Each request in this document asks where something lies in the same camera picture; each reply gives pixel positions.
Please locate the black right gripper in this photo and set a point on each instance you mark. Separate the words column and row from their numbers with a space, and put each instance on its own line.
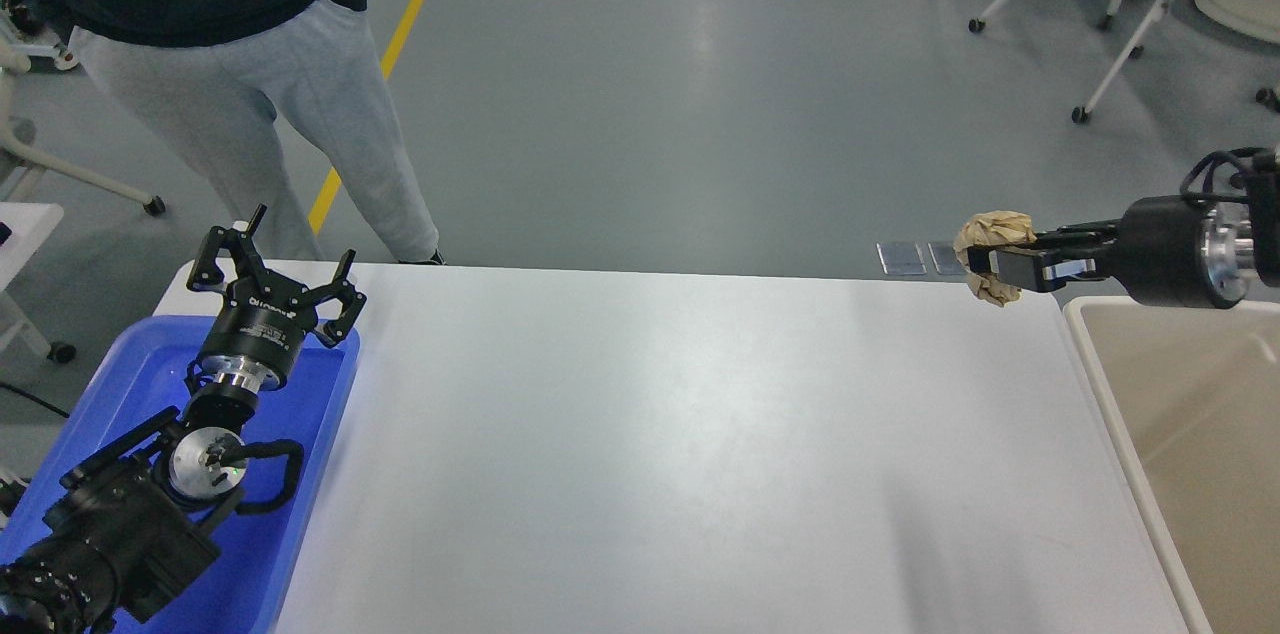
column 1168, row 252

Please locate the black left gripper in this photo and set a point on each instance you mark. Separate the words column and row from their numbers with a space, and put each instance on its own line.
column 255, row 332

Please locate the brown paper ball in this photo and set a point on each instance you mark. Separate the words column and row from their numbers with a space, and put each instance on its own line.
column 995, row 228

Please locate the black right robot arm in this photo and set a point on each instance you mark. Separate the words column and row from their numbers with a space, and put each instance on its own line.
column 1245, row 176

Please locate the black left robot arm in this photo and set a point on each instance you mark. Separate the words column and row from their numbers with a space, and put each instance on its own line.
column 134, row 527

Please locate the right metal floor plate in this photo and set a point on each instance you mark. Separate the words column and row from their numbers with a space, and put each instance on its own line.
column 947, row 261

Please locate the metal floor plate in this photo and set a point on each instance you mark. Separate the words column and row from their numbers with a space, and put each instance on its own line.
column 947, row 261
column 901, row 259

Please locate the left metal floor plate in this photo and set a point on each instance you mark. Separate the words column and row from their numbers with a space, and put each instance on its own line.
column 901, row 259

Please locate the white plastic bin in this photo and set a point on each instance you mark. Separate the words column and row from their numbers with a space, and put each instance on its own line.
column 1190, row 398

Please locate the white side table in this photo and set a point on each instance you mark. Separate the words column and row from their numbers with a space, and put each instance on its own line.
column 26, row 229

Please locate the person in grey trousers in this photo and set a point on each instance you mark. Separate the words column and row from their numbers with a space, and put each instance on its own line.
column 210, row 78

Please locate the white chair right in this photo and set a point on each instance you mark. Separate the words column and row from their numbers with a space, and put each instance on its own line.
column 1254, row 19

